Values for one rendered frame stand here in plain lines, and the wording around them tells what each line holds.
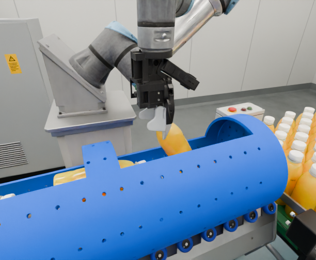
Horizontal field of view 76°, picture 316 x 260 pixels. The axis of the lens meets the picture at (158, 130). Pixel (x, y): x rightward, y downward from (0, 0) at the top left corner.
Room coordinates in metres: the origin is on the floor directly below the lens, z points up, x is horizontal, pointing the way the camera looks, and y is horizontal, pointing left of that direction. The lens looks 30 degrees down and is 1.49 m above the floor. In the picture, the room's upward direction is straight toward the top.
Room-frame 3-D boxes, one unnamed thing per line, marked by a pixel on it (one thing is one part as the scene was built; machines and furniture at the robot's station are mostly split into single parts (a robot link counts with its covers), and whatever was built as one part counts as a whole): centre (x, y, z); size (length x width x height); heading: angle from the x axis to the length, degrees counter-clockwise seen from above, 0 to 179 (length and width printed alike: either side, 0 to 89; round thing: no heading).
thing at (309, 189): (0.45, -0.47, 0.99); 0.07 x 0.07 x 0.19
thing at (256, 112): (0.87, -0.39, 1.05); 0.20 x 0.10 x 0.10; 112
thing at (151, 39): (0.45, 0.00, 1.44); 0.08 x 0.08 x 0.05
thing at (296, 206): (0.55, -0.38, 0.96); 0.40 x 0.01 x 0.03; 22
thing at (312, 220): (0.35, -0.42, 0.95); 0.10 x 0.07 x 0.10; 22
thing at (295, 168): (0.52, -0.44, 0.99); 0.07 x 0.07 x 0.19
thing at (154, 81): (0.45, 0.01, 1.36); 0.09 x 0.08 x 0.12; 113
